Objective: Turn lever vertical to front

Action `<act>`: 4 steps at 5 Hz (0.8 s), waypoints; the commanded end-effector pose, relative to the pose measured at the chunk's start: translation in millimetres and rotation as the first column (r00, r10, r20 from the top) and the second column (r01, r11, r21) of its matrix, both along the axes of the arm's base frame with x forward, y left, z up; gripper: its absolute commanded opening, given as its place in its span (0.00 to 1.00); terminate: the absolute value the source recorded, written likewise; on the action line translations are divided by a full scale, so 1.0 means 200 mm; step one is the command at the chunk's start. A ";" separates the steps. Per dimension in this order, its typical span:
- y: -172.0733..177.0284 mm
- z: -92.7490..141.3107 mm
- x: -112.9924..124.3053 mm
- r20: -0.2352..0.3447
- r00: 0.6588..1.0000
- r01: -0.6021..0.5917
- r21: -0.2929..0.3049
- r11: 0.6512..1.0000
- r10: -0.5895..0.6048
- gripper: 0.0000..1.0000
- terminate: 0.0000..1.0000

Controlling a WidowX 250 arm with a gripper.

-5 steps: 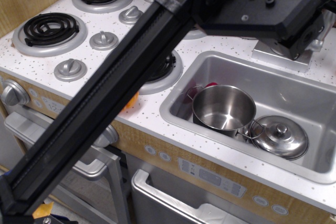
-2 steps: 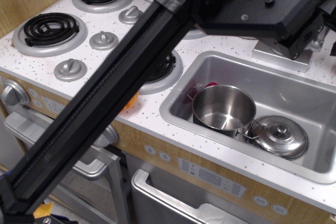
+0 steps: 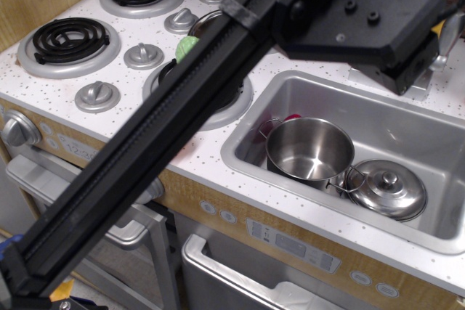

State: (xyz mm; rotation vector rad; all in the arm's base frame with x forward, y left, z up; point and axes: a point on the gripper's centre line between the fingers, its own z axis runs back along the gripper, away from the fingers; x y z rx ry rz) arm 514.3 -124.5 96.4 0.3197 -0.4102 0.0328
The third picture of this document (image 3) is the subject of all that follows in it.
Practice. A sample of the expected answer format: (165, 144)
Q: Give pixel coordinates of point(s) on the silver toy faucet with lever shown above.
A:
(419, 89)

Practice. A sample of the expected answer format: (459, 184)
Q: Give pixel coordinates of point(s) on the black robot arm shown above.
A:
(32, 268)

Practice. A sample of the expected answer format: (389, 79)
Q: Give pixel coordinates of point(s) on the pink toy in sink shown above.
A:
(277, 130)

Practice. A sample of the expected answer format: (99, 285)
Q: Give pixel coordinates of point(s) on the steel pot in sink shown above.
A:
(319, 156)

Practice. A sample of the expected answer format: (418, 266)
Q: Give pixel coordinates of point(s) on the right silver oven knob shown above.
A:
(153, 191)

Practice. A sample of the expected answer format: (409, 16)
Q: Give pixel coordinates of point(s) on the silver oven knob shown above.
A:
(19, 130)
(153, 191)

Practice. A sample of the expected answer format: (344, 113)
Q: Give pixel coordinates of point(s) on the green toy bitter gourd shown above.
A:
(184, 46)

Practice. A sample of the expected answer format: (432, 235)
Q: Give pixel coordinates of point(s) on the steel lid on stove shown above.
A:
(200, 27)

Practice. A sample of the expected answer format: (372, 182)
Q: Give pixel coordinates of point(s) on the middle silver stovetop knob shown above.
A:
(143, 57)

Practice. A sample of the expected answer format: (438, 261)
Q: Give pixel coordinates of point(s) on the rear silver stovetop knob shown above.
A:
(180, 22)

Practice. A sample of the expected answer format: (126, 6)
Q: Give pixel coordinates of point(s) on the silver dishwasher door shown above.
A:
(222, 274)

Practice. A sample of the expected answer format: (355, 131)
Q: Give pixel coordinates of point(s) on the front silver stovetop knob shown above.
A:
(97, 97)

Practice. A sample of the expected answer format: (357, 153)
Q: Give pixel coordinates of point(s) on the steel lid in sink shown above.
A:
(387, 188)

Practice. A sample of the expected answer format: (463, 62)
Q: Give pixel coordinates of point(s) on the silver oven door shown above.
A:
(133, 263)

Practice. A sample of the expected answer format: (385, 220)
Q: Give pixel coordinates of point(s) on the front left black burner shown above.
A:
(69, 48)

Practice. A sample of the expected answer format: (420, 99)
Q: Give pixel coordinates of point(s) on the left silver oven knob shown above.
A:
(19, 130)

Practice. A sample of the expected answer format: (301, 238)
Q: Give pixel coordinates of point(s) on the yellow toy pepper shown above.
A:
(437, 29)

